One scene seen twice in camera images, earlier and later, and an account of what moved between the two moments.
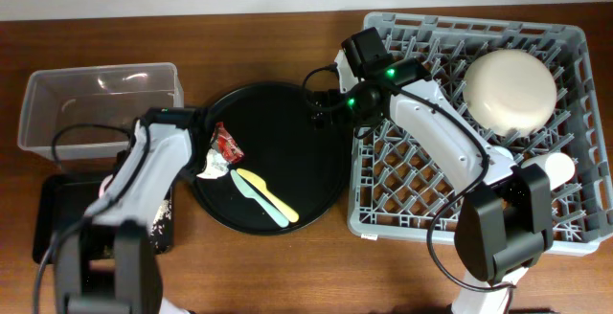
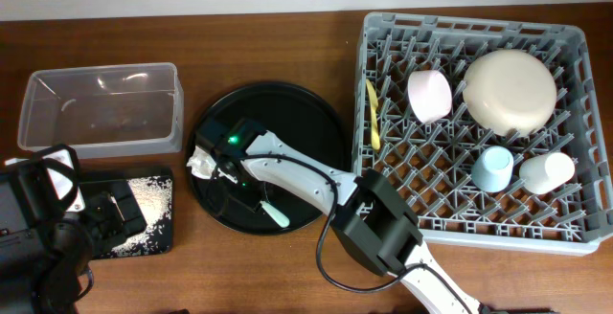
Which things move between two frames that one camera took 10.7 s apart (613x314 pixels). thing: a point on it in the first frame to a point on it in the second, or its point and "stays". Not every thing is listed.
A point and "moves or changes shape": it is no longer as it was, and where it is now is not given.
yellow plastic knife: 261,187 to 374,104
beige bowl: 510,92 stays
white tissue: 215,166 moves or changes shape
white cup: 557,168 stays
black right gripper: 371,117 to 245,202
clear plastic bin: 90,112 stays
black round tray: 286,145 stays
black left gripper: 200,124 to 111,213
